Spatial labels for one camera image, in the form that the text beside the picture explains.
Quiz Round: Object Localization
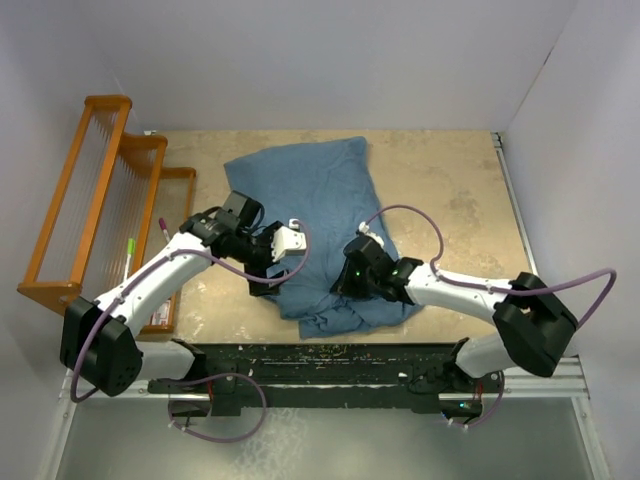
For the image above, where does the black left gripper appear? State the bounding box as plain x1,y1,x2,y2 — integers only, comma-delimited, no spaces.
231,221,289,296

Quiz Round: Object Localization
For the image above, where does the blue pillowcase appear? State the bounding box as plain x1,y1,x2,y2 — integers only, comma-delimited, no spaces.
224,136,420,339

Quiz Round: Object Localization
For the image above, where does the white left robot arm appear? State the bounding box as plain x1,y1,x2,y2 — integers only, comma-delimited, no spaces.
60,191,311,403

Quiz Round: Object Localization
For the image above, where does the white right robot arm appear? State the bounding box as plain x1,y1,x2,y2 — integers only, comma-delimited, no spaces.
331,234,578,391

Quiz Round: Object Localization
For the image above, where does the red white small box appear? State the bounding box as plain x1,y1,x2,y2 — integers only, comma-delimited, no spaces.
148,299,175,333

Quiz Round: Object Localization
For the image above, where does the magenta capped marker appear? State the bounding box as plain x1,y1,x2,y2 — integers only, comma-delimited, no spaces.
158,217,171,244

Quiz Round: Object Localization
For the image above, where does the green capped marker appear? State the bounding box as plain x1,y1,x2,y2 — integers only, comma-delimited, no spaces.
123,238,136,282

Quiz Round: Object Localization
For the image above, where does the orange wooden tiered rack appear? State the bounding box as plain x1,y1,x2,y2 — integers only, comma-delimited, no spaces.
17,95,197,315

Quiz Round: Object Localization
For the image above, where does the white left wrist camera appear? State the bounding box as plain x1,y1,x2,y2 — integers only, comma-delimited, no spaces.
271,218,308,263

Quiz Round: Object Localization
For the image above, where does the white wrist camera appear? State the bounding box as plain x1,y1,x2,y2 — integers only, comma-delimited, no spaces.
271,218,308,263
357,222,385,249

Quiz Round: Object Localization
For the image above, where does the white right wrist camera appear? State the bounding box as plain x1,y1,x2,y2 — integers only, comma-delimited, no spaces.
357,222,385,249

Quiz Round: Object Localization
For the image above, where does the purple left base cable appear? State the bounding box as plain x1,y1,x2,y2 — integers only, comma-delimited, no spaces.
167,372,266,443

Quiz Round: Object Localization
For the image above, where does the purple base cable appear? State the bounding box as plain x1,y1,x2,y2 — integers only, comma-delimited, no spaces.
167,372,266,443
441,372,506,432

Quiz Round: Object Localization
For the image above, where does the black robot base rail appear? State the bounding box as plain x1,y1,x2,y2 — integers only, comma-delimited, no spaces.
149,343,504,419

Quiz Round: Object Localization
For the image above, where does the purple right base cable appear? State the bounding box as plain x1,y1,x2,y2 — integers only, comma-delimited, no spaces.
441,372,506,432

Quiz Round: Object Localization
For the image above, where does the aluminium frame rail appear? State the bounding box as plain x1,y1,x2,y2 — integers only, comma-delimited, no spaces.
491,132,539,275

